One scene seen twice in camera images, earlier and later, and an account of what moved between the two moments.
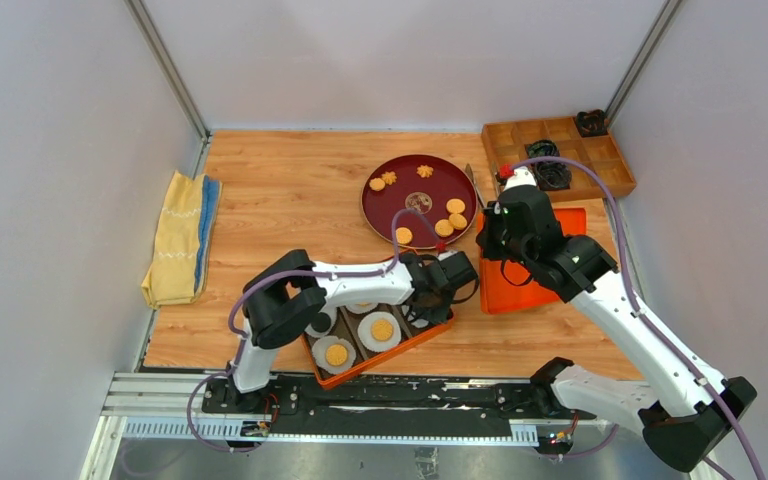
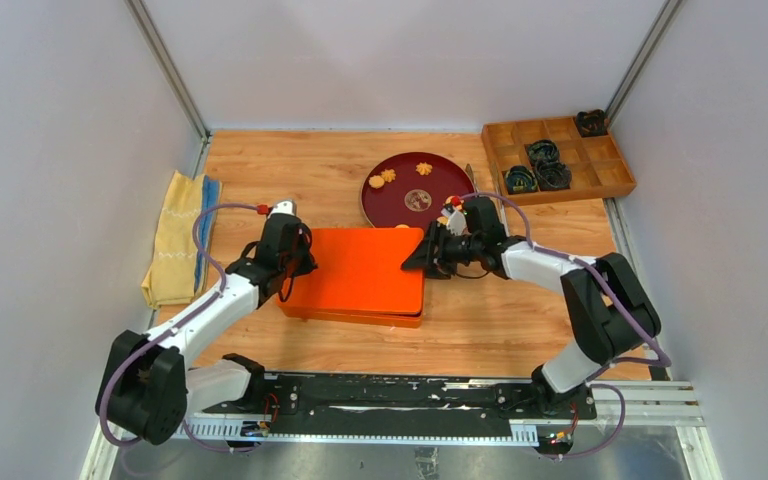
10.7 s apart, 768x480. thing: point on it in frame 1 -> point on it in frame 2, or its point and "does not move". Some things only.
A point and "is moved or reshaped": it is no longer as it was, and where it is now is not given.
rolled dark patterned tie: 542,148 does not move
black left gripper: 435,316 -> 308,264
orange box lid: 498,294 -> 360,268
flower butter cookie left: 389,177 does not move
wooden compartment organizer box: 505,145 does not move
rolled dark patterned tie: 592,122 does not move
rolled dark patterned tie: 553,176 does not move
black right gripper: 493,217 -> 434,265
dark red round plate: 439,189 does not move
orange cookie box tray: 361,336 is moved or reshaped
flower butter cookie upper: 424,171 does not move
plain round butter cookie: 377,184 does not move
